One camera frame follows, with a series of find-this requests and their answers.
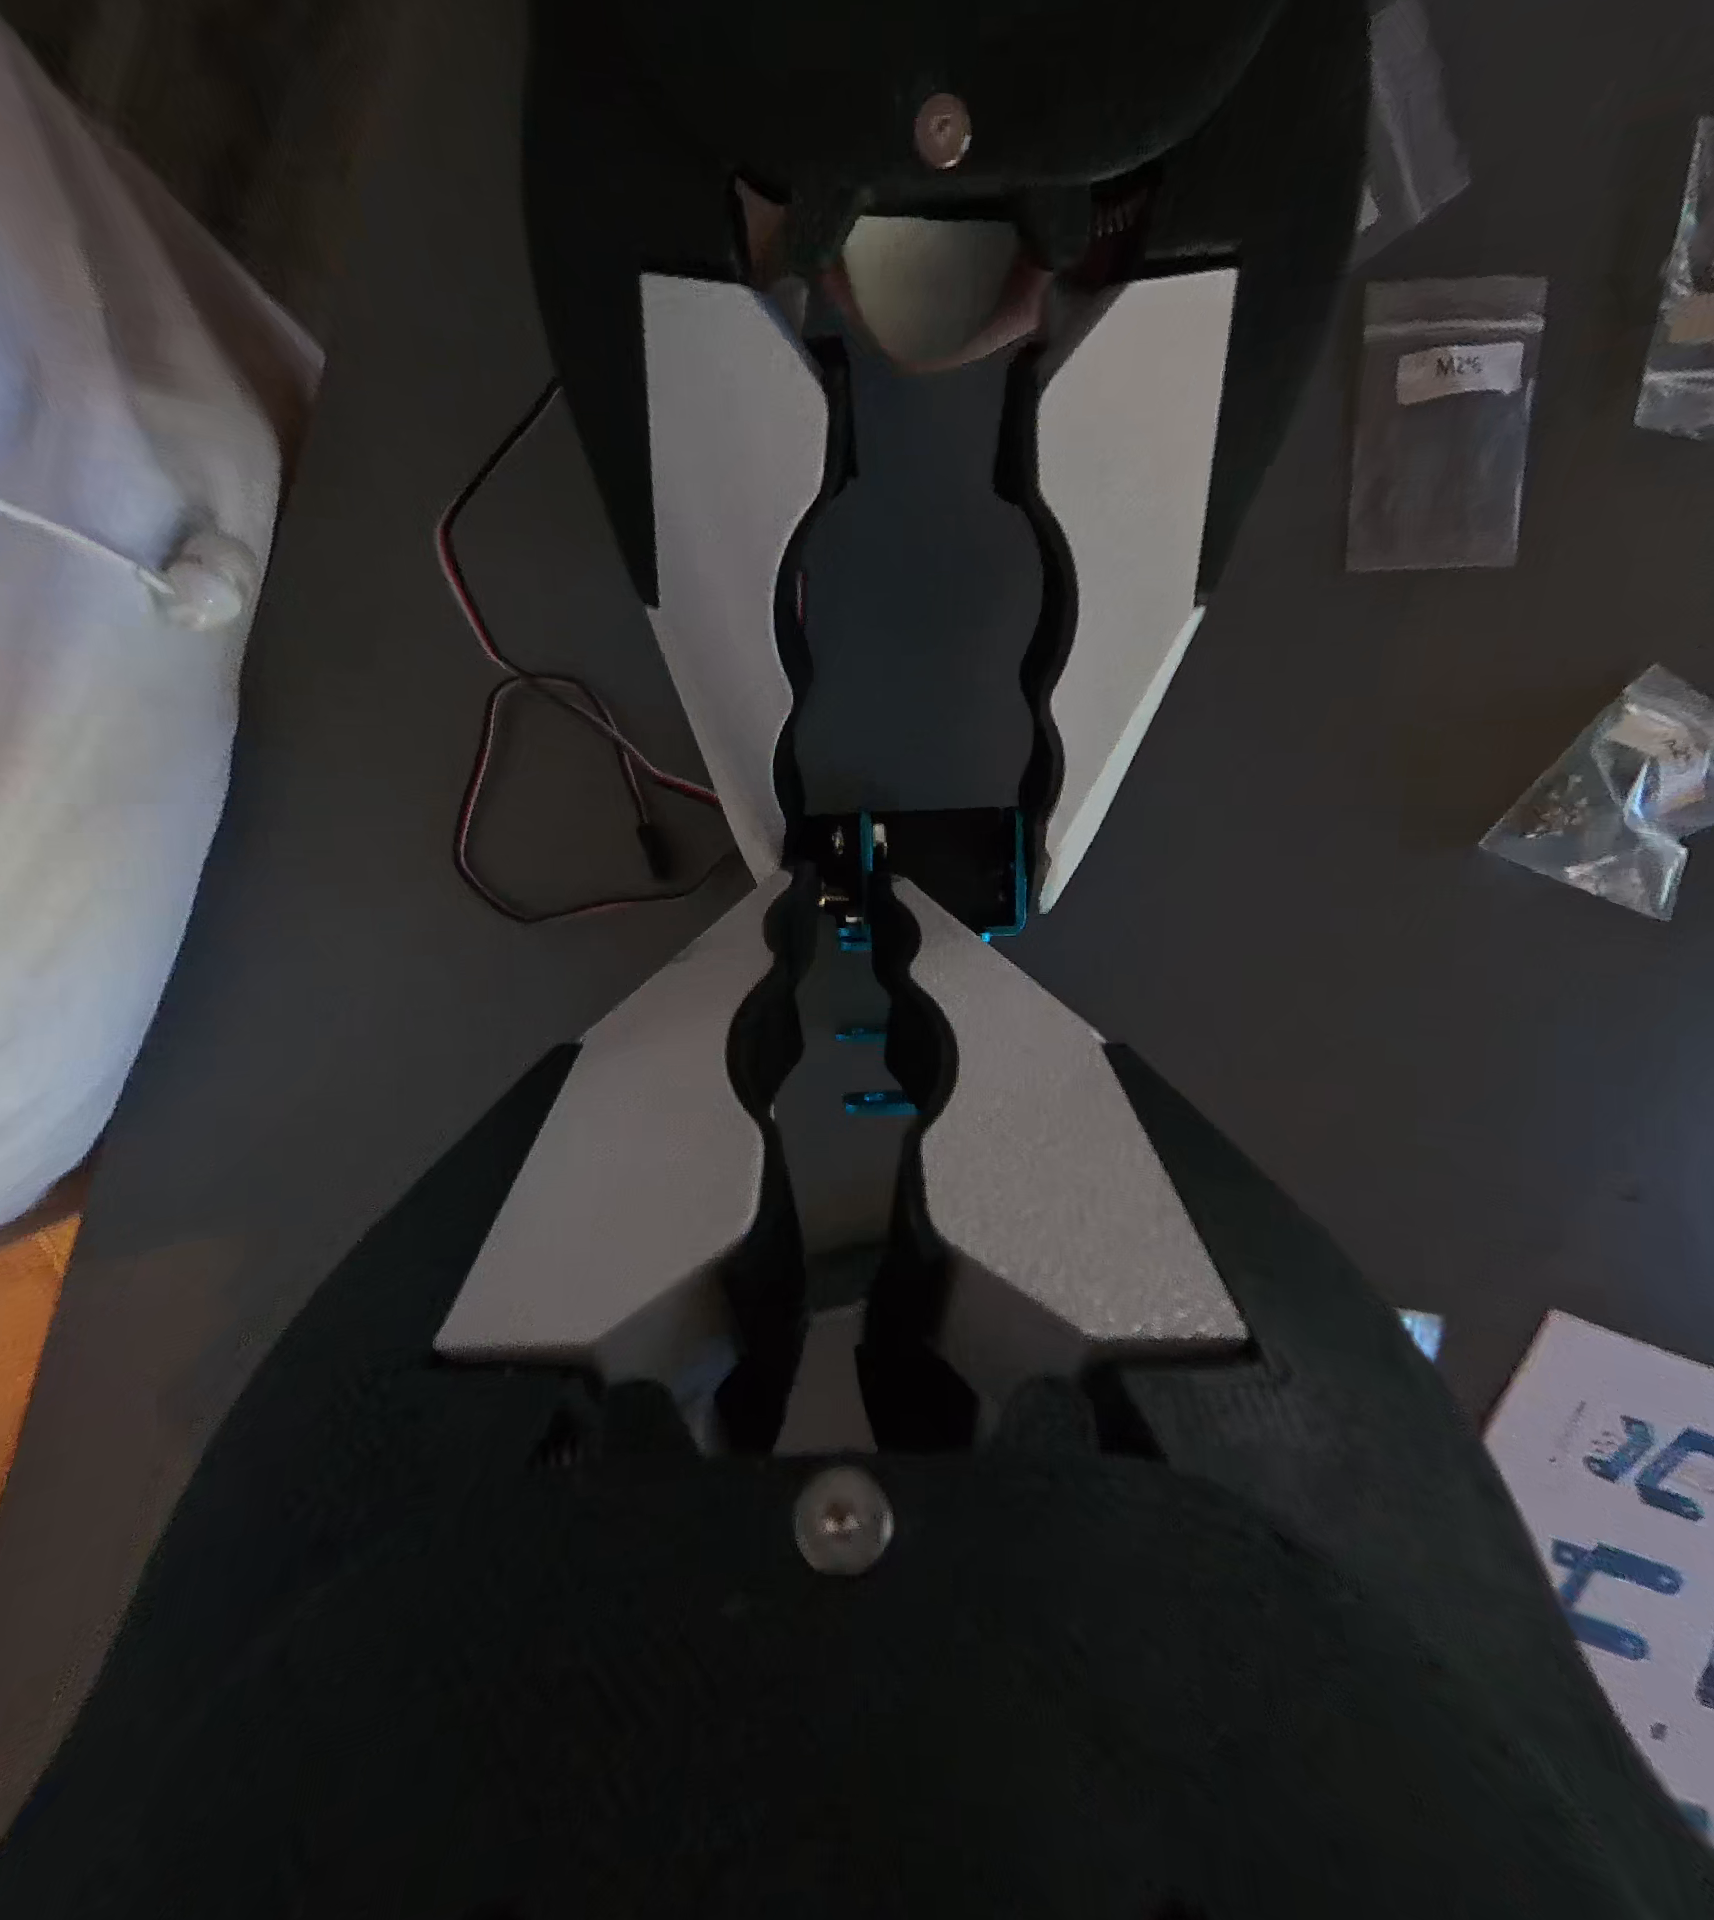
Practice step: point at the person's white shirt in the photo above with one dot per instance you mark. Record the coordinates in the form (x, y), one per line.
(47, 749)

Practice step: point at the dark desk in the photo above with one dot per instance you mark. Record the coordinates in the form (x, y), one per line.
(1249, 1049)

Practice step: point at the white instruction booklet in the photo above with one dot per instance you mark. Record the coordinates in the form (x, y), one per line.
(1547, 1441)

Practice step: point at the black servo with blue bracket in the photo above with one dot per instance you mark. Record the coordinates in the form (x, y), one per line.
(946, 863)

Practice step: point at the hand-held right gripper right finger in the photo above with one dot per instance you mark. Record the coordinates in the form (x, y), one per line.
(1081, 1199)

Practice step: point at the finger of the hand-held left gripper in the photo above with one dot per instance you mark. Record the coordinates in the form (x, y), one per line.
(716, 495)
(1144, 481)

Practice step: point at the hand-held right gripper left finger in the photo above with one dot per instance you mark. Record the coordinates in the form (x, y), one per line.
(601, 1199)

